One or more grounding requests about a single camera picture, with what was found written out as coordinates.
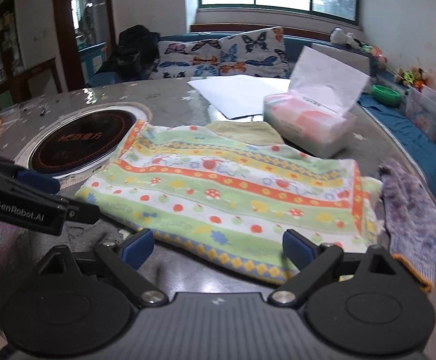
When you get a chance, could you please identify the purple knitted cloth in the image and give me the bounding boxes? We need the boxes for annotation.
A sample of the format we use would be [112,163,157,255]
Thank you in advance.
[379,158,436,293]

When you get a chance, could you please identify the round induction cooktop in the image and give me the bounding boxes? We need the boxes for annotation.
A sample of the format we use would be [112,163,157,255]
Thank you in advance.
[28,110,137,176]

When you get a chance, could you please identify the white plush toy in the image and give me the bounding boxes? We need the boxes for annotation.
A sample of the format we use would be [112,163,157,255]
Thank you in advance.
[330,27,363,50]

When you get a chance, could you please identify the butterfly pillow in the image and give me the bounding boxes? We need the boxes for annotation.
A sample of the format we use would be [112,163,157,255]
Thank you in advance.
[149,39,221,80]
[219,27,291,79]

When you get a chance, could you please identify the clear plastic tray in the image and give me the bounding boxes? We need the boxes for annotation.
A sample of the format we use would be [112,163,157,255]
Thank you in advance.
[0,105,20,133]

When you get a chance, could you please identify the colourful patterned baby jacket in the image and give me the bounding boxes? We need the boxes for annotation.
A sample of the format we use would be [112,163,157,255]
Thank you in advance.
[76,121,381,284]

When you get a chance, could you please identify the black bag on sofa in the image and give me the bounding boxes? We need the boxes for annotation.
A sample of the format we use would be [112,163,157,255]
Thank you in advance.
[97,24,160,81]

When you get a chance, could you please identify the white paper sheet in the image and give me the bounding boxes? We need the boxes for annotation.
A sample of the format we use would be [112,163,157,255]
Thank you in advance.
[188,75,290,119]

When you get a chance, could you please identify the grey cushion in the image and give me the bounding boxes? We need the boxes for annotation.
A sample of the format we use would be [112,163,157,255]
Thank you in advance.
[312,43,371,76]

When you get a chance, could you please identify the green plastic bowl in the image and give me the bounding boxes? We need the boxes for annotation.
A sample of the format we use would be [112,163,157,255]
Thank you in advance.
[372,85,402,108]

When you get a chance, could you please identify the right butterfly pillow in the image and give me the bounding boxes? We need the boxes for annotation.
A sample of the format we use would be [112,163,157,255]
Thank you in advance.
[219,27,291,79]

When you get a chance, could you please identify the left butterfly pillow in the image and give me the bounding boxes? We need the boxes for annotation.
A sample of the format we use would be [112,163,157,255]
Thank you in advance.
[149,39,221,80]

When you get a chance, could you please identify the colourful plush toys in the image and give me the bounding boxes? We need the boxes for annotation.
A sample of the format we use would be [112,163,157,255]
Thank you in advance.
[394,67,428,91]

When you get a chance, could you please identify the clear storage box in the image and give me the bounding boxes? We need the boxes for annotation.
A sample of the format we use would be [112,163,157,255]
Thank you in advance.
[405,86,436,142]

